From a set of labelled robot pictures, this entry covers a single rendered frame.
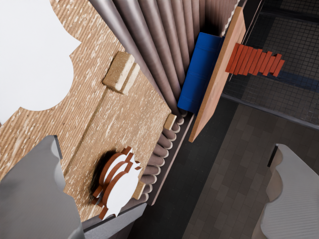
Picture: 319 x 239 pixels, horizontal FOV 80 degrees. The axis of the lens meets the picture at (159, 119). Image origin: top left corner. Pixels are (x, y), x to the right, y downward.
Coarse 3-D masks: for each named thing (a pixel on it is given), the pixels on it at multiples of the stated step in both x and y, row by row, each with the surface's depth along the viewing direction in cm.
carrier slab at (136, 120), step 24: (120, 96) 36; (144, 96) 46; (96, 120) 33; (120, 120) 40; (144, 120) 52; (96, 144) 35; (120, 144) 44; (144, 144) 59; (72, 168) 32; (96, 168) 39; (144, 168) 69; (72, 192) 34
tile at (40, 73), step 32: (0, 0) 14; (32, 0) 16; (0, 32) 15; (32, 32) 17; (64, 32) 20; (0, 64) 16; (32, 64) 18; (64, 64) 21; (0, 96) 17; (32, 96) 19; (64, 96) 23
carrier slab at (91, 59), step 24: (72, 0) 21; (72, 24) 22; (96, 24) 25; (96, 48) 26; (120, 48) 31; (96, 72) 28; (72, 96) 26; (96, 96) 30; (24, 120) 21; (48, 120) 24; (72, 120) 27; (0, 144) 20; (24, 144) 22; (72, 144) 29; (0, 168) 21
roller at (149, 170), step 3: (147, 165) 82; (150, 165) 89; (153, 165) 101; (156, 165) 101; (147, 168) 80; (150, 168) 85; (153, 168) 90; (156, 168) 95; (159, 168) 101; (144, 171) 76; (147, 171) 80; (150, 171) 85; (153, 171) 90; (156, 171) 95; (159, 171) 100; (144, 174) 80; (147, 174) 84; (150, 174) 89; (153, 174) 94; (156, 174) 99
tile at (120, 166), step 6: (132, 156) 41; (120, 162) 39; (126, 162) 41; (132, 162) 42; (138, 162) 47; (114, 168) 37; (120, 168) 37; (108, 174) 36; (114, 174) 36; (108, 180) 36; (102, 198) 38; (102, 204) 37
